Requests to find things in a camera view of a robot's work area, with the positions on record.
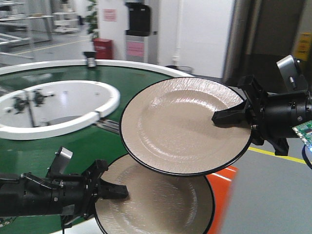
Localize green circuit board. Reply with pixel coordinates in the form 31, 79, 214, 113
292, 120, 312, 151

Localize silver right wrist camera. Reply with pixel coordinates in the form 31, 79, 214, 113
276, 55, 308, 92

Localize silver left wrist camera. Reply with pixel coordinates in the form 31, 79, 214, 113
46, 146, 73, 177

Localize red fire extinguisher cabinet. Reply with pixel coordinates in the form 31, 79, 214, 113
93, 38, 113, 59

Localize left black bearing mount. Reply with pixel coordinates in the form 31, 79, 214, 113
13, 97, 26, 114

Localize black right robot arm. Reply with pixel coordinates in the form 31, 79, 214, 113
212, 75, 312, 156

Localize white inner conveyor ring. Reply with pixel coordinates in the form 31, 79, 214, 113
0, 79, 121, 140

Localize orange object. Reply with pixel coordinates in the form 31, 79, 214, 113
206, 166, 238, 234

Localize steel conveyor rollers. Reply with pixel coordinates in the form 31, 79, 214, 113
94, 119, 119, 134

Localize green potted plant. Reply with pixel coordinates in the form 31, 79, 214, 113
85, 0, 99, 40

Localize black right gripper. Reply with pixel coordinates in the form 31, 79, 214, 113
212, 75, 289, 156

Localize white outer conveyor rim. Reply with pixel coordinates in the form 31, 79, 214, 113
0, 59, 194, 78

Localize right black bearing mount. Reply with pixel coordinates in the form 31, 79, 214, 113
33, 90, 55, 107

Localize black bearing mount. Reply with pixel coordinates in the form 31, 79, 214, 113
33, 90, 55, 107
13, 97, 26, 114

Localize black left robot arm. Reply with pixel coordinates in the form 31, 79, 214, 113
0, 159, 128, 220

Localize yellow warning sign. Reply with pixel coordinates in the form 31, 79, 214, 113
294, 33, 312, 61

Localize black sensor box on rim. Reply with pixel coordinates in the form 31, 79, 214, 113
83, 51, 97, 68

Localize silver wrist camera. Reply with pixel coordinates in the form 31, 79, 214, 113
276, 55, 308, 92
46, 146, 73, 177

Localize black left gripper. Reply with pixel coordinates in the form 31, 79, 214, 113
48, 159, 129, 219

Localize beige plate black rim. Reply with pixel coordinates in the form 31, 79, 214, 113
120, 77, 252, 176
95, 155, 215, 234

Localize black water dispenser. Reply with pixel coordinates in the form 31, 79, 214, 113
125, 0, 159, 64

